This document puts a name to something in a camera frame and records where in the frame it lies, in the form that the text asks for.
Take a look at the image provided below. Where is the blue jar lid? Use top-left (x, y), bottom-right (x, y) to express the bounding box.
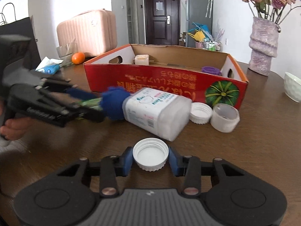
top-left (100, 87), bottom-right (130, 120)

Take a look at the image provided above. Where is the white screw cap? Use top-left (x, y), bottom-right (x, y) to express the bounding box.
top-left (190, 102), bottom-right (213, 124)
top-left (133, 138), bottom-right (169, 172)

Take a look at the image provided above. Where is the clear cotton swab jar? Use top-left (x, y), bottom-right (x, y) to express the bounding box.
top-left (122, 87), bottom-right (192, 141)

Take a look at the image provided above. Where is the beige small box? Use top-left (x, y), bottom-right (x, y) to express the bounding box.
top-left (134, 55), bottom-right (150, 65)

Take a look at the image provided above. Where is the purple round lid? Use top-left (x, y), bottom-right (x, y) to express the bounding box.
top-left (201, 66), bottom-right (221, 76)

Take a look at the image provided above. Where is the person's left hand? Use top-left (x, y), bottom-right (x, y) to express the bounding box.
top-left (1, 117), bottom-right (33, 140)

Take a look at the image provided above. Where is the orange fruit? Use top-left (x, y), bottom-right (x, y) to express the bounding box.
top-left (71, 52), bottom-right (86, 65)

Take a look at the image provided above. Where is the blue tissue pack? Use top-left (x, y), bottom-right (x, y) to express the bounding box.
top-left (35, 57), bottom-right (63, 75)

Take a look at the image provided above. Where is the clear glass cup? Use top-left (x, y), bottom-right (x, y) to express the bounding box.
top-left (57, 42), bottom-right (78, 67)

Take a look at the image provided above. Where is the black paper shopping bag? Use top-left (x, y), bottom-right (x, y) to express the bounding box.
top-left (0, 2), bottom-right (42, 70)

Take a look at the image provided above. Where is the pink ribbed suitcase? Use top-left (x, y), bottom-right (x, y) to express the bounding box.
top-left (57, 9), bottom-right (117, 58)

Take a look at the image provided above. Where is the red cardboard box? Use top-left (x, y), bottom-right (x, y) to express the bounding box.
top-left (84, 44), bottom-right (249, 109)

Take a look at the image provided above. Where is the dark brown entrance door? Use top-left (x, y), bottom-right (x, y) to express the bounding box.
top-left (144, 0), bottom-right (181, 45)

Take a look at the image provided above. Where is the blue yellow clutter pile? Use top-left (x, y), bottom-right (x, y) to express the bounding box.
top-left (186, 22), bottom-right (224, 52)

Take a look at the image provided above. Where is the pale green bowl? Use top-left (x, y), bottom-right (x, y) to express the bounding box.
top-left (284, 72), bottom-right (301, 103)

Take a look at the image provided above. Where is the purple textured vase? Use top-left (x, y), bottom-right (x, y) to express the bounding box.
top-left (249, 17), bottom-right (281, 76)

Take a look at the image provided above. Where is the grey refrigerator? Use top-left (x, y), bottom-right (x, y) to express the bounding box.
top-left (185, 0), bottom-right (213, 47)

